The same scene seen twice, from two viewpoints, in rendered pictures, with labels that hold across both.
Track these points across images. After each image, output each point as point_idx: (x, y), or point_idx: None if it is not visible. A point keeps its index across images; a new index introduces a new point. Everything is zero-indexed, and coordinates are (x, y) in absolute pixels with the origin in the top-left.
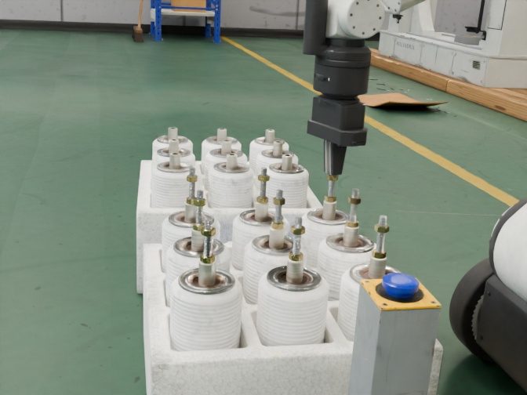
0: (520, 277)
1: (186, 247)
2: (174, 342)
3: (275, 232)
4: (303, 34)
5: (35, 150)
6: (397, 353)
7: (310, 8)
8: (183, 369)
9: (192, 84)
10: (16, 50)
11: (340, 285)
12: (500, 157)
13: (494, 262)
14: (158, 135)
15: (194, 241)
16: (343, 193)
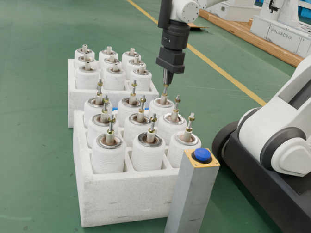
0: (251, 145)
1: (97, 120)
2: (93, 168)
3: (140, 114)
4: (158, 17)
5: (10, 42)
6: (198, 184)
7: (163, 5)
8: (99, 183)
9: (87, 7)
10: None
11: (170, 141)
12: (232, 58)
13: (239, 136)
14: (72, 37)
15: (102, 118)
16: (162, 75)
